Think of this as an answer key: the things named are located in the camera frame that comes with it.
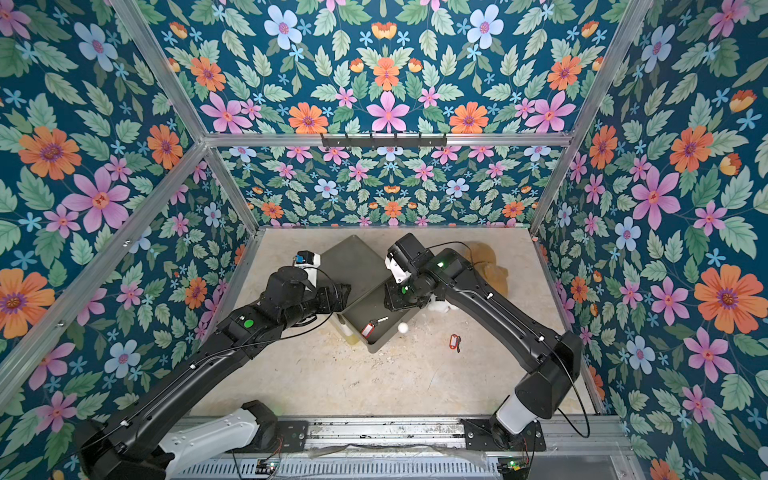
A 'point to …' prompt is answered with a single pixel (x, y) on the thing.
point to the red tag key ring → (454, 342)
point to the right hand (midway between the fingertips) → (391, 300)
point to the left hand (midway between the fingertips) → (341, 287)
